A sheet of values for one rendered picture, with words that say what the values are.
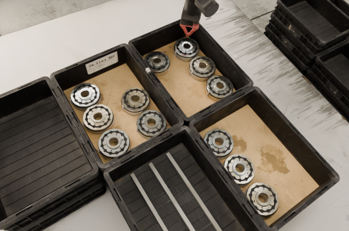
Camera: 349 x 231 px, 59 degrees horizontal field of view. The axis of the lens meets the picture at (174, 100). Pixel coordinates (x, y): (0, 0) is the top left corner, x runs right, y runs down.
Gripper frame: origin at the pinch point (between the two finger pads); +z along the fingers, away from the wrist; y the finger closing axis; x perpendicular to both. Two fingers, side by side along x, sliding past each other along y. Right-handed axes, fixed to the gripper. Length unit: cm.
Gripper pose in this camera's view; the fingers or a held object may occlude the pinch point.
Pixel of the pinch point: (189, 28)
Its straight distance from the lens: 121.0
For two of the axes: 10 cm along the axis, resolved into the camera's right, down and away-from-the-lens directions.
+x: -9.8, -2.0, 0.4
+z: -0.7, 5.1, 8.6
